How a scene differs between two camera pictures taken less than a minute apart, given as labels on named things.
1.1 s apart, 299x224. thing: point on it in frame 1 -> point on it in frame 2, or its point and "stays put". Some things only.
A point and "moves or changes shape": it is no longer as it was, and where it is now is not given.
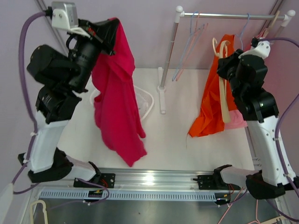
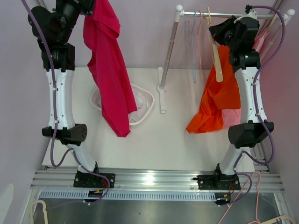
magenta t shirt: x=118 y=119 moves or changes shape
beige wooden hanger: x=223 y=51 -> x=219 y=72
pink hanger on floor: x=256 y=220 stays put
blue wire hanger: x=191 y=35 -> x=193 y=54
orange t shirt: x=209 y=117 stays put
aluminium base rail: x=207 y=179 stays put
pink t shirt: x=237 y=120 stays put
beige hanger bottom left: x=44 y=209 stays put
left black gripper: x=104 y=32 -> x=85 y=6
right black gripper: x=224 y=63 -> x=218 y=30
